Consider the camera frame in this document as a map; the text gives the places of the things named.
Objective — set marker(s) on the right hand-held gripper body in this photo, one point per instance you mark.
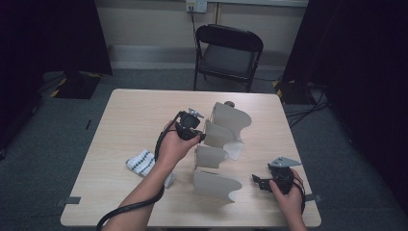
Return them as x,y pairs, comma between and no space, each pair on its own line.
282,179

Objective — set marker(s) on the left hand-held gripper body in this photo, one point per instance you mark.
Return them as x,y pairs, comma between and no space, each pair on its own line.
187,126

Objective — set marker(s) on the grey expandable metal rack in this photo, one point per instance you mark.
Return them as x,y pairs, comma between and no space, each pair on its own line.
215,186

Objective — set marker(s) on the white black-patterned knit cloth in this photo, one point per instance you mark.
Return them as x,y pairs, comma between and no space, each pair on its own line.
141,163

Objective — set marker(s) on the person's right hand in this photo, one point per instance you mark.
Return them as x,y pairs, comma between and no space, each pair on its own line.
293,205

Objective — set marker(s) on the person's left hand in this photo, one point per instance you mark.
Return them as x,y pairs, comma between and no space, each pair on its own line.
173,150

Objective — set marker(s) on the grey tape strip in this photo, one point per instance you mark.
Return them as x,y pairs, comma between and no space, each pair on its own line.
314,197
69,201

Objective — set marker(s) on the black folding chair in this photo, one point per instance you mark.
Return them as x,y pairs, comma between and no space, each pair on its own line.
227,61

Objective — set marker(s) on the black stand base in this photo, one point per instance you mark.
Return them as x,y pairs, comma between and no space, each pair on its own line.
75,86
290,93

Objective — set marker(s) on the black curtain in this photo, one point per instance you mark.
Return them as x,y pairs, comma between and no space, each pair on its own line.
48,38
362,80

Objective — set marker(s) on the white wall power outlet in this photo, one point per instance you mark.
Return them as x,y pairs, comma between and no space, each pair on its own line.
196,5

